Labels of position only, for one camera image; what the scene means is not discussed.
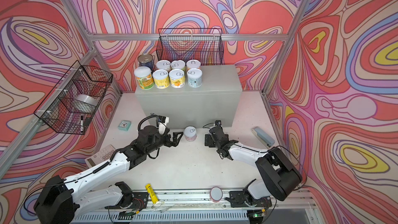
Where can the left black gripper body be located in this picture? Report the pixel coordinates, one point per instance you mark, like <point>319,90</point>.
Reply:
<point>165,141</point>

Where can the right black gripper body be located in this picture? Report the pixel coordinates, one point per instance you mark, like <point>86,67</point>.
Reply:
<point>211,143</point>

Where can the yellow label can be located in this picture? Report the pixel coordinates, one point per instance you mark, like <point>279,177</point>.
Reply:
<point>161,78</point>
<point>177,78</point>

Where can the white lid can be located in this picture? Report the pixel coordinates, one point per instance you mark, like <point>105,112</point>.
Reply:
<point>194,77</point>

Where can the green yellow peach can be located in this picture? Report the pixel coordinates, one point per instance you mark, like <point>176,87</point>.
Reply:
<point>144,78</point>

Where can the pink label can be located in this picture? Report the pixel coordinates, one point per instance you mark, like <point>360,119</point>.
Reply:
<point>164,64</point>

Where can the green label can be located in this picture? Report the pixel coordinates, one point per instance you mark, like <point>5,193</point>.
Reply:
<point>178,64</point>

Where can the dark blue tin can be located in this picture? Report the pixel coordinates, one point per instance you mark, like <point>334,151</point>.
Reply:
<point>146,60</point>

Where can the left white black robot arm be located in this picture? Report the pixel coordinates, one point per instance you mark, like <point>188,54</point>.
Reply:
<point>63,199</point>

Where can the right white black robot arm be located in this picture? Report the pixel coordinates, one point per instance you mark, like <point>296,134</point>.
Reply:
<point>279,177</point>

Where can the grey metal cabinet box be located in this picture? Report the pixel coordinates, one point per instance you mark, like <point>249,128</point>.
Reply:
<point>216,99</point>

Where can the grey stapler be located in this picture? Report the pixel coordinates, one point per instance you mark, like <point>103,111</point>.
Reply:
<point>263,137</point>

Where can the pink tape roll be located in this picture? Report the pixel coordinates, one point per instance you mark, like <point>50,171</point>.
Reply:
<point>216,194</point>

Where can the yellow glue tube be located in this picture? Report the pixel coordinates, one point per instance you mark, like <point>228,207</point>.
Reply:
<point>152,195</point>

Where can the pink calculator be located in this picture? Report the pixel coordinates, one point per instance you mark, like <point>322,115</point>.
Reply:
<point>101,156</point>

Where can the black marker pen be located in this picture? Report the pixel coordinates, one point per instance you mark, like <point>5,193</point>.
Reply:
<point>82,129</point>

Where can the silver tape roll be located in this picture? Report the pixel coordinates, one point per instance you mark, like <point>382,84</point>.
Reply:
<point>84,104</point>

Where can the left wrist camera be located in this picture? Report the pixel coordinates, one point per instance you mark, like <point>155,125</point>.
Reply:
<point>163,120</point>

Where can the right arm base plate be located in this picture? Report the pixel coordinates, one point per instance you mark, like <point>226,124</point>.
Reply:
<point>244,199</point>

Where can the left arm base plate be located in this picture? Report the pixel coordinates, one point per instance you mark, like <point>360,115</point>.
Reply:
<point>136,202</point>

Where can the back black wire basket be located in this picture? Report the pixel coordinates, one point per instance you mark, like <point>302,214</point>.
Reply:
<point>202,44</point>

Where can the black wire basket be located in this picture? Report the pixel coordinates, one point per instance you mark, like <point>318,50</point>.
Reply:
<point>202,44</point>
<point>59,114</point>

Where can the left black wire basket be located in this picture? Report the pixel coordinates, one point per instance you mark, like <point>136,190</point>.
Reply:
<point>59,114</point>

